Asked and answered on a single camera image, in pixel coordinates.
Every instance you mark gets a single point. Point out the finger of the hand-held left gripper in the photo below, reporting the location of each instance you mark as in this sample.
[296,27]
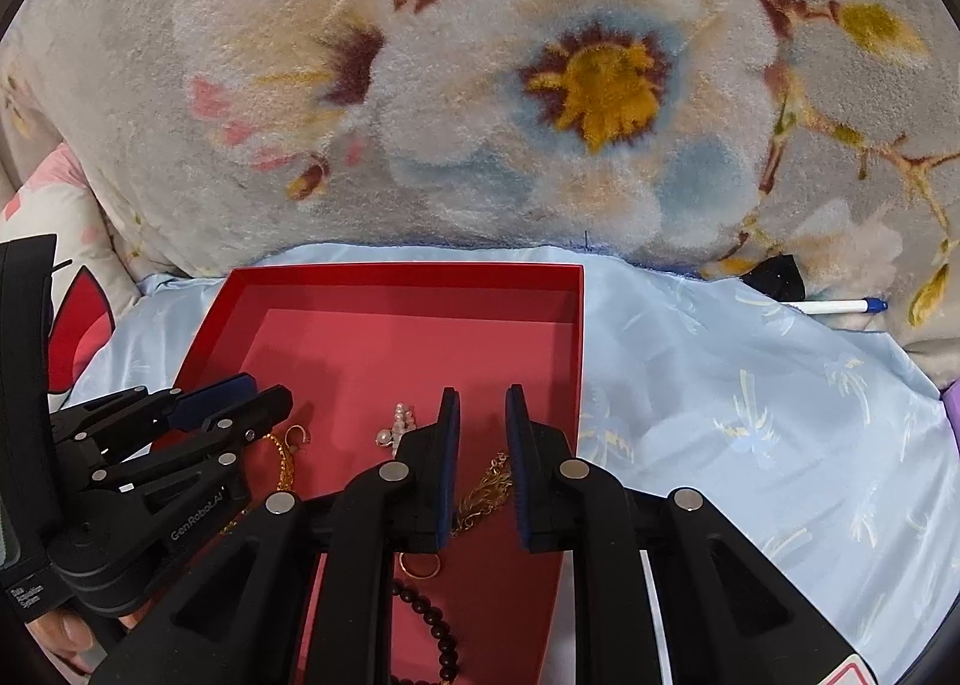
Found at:
[214,400]
[255,409]

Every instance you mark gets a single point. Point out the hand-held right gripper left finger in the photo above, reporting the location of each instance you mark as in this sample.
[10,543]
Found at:
[450,464]

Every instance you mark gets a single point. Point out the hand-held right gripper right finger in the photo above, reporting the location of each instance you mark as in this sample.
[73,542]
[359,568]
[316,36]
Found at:
[516,464]

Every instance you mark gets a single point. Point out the red cardboard box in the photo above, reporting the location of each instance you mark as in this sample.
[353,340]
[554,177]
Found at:
[375,340]

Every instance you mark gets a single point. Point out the person's left hand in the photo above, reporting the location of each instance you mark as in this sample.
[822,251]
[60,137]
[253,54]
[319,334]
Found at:
[60,644]

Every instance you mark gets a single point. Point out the white cat face pillow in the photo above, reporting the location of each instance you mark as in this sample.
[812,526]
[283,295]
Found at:
[82,325]

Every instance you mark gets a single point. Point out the light blue palm-print sheet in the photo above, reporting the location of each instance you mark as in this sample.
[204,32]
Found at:
[750,430]

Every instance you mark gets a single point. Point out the grey floral fleece blanket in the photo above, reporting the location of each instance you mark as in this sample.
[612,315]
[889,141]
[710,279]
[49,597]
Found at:
[525,130]

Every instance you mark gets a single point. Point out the white pen with blue cap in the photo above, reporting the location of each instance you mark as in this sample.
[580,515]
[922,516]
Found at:
[832,307]

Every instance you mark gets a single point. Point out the purple flat case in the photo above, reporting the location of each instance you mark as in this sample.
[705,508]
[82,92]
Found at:
[954,415]

